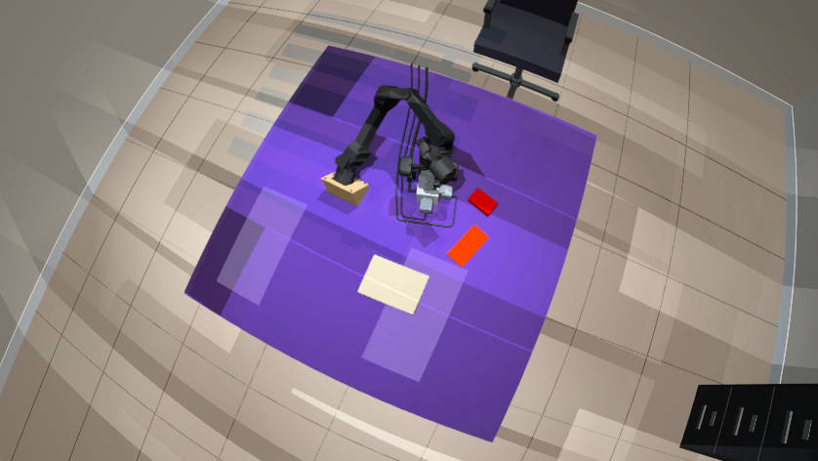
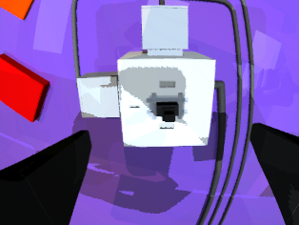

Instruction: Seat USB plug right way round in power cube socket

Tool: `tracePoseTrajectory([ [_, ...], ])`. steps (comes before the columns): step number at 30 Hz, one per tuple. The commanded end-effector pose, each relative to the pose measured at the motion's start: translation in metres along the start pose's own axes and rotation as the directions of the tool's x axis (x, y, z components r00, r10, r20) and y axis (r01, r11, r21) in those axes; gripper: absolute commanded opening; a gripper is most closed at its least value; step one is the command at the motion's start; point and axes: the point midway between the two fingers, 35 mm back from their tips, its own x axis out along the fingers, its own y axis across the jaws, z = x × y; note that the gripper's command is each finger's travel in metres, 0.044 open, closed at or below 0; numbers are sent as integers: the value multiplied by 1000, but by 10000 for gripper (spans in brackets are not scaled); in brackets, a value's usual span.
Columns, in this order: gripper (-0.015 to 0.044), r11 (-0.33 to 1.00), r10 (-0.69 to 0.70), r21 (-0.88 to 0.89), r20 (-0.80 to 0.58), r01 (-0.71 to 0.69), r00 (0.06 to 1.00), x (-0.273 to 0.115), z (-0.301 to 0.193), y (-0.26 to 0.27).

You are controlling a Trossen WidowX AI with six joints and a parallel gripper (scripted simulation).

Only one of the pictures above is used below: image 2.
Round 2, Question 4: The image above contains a black cable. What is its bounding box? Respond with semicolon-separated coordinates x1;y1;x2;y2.
71;0;254;225

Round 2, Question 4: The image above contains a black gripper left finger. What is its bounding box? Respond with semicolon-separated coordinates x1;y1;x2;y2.
0;131;91;225

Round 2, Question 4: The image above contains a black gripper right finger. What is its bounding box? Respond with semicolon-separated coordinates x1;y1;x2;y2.
249;123;299;225

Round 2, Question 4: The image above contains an orange flat rectangular pad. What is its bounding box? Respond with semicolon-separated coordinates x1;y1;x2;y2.
0;0;34;20

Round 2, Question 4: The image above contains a red rectangular block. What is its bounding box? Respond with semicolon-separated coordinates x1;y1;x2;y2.
0;54;50;123

